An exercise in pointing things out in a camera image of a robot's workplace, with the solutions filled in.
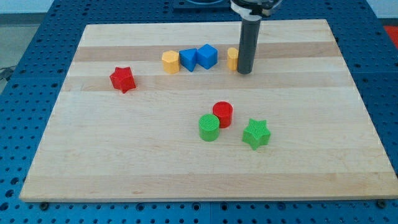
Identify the blue cube block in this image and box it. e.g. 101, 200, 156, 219
197, 44, 218, 70

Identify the yellow heart block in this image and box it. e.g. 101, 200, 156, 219
227, 47, 239, 71

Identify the green cylinder block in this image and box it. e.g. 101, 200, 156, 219
198, 114, 220, 142

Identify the red cylinder block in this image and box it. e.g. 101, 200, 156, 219
212, 101, 233, 128

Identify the wooden board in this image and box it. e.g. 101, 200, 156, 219
20, 19, 397, 202

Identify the blue triangle block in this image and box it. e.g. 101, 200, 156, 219
179, 49, 197, 72

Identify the yellow hexagon block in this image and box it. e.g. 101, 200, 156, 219
162, 50, 180, 74

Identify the green star block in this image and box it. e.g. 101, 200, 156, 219
242, 118, 271, 151

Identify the red star block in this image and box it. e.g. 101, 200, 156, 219
109, 67, 136, 94

